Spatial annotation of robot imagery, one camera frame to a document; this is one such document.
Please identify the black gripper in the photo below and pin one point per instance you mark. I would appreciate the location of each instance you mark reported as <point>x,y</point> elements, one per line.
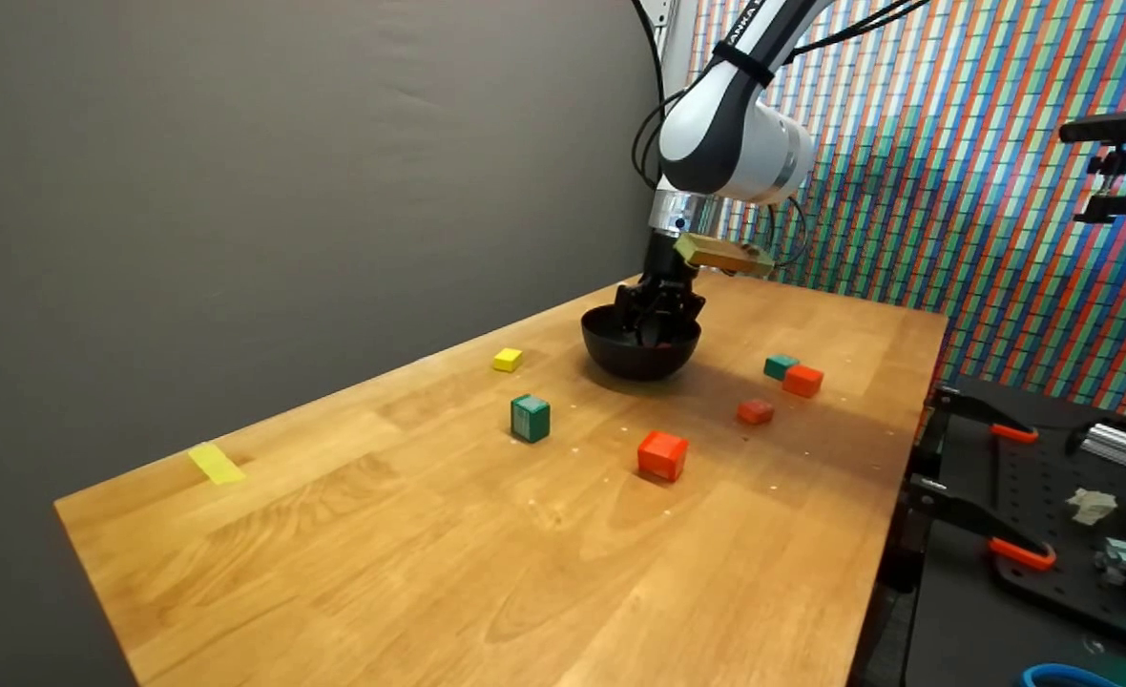
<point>666,272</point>

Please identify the teal wooden block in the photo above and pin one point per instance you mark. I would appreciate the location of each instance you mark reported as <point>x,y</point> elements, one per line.
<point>778,365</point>

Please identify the red wooden block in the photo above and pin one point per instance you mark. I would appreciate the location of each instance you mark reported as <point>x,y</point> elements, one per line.
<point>751,409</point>

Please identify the orange-red wooden cube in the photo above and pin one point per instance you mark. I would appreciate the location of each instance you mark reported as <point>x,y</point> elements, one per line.
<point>662,454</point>

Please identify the orange-red notched block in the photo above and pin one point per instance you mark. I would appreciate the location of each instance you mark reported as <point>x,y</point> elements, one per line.
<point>801,378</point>

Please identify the yellow pentagon block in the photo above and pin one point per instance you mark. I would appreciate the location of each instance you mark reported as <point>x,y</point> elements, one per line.
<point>503,360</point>

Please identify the green wooden cube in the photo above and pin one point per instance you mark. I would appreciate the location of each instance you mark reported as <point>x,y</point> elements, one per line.
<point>528,417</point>

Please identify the black bowl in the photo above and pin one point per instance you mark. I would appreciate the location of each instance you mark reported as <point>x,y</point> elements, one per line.
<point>643,365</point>

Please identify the black pegboard bench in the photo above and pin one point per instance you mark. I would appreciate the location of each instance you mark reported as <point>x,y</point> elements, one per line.
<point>1030,500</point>

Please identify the grey fabric backdrop panel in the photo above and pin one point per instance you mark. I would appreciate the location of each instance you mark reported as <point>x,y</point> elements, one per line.
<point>269,166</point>

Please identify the yellow tape strip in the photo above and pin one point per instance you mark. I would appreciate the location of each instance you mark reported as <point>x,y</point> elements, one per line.
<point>215,462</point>

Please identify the white crumpled paper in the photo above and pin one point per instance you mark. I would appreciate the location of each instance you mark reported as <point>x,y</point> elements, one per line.
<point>1092,505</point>

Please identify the white flat bar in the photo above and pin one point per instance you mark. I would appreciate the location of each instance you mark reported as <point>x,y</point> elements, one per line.
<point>1119,442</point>

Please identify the tan wrist camera box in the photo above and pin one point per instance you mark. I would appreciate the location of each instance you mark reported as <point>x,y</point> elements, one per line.
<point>732,255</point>

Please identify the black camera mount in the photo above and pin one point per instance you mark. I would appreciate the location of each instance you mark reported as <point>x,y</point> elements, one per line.
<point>1114,127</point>

